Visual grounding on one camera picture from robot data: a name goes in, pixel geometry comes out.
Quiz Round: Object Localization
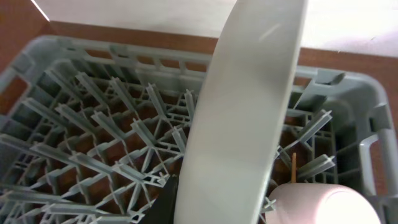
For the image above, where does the light grey round plate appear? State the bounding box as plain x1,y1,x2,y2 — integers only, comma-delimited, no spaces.
174,0,307,224

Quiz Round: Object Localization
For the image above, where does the wooden chopstick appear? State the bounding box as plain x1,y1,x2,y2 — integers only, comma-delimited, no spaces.
291,152,297,183

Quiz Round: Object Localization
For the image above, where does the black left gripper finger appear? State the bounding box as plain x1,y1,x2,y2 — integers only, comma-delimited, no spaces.
146,175,179,224

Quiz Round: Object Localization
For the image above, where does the grey dishwasher rack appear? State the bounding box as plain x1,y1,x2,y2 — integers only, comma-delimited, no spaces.
1,35,397,223

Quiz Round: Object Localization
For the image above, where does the pink plastic cup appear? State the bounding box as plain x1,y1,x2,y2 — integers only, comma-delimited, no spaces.
265,183,381,224

